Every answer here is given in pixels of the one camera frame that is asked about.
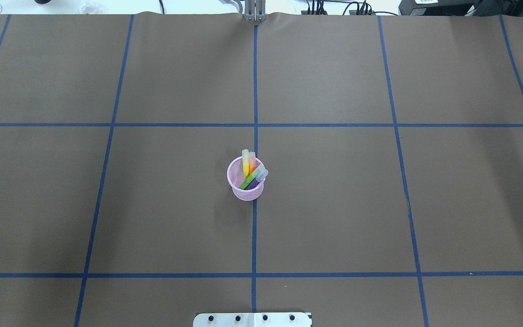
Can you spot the purple marker pen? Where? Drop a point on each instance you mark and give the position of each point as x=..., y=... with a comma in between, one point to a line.
x=257, y=180

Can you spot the orange highlighter pen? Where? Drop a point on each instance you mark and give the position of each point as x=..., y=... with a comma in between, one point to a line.
x=252, y=162

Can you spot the yellow highlighter pen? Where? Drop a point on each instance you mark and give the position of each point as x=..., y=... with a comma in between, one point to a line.
x=245, y=163

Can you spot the green highlighter pen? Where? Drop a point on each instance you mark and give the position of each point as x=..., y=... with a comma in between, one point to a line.
x=252, y=177

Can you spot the pink mesh pen holder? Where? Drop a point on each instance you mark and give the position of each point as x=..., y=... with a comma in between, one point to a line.
x=235, y=179

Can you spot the aluminium frame post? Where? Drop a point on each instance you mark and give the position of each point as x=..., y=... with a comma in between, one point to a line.
x=253, y=10

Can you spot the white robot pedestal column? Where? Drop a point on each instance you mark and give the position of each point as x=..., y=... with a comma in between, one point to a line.
x=253, y=319

